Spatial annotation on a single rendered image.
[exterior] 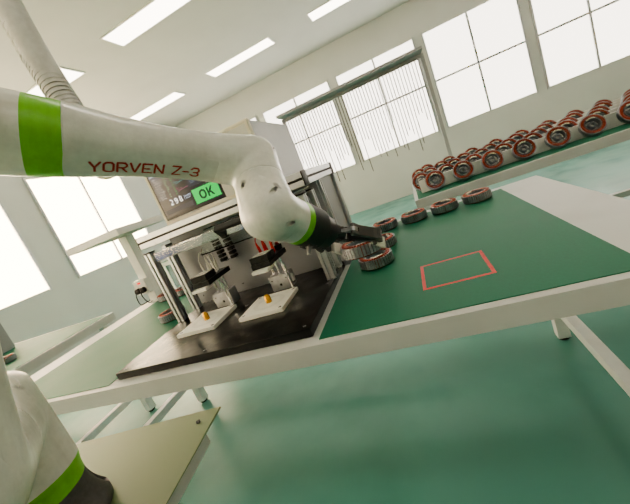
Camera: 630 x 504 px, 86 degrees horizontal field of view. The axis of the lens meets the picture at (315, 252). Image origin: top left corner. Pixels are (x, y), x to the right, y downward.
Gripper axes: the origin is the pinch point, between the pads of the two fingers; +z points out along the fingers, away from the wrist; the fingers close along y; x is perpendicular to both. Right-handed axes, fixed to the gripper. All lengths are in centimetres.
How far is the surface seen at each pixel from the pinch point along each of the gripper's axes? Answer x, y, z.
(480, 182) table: 53, 16, 109
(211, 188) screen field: 26, -46, -15
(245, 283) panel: -2, -60, 12
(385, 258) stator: -0.7, -1.0, 17.0
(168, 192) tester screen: 27, -61, -21
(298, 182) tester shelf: 21.8, -16.3, -5.4
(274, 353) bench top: -26.4, -14.5, -18.6
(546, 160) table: 57, 45, 117
